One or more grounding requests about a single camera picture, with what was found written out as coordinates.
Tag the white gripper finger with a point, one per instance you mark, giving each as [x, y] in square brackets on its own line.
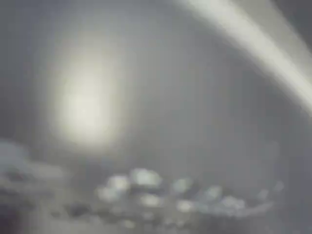
[256, 41]

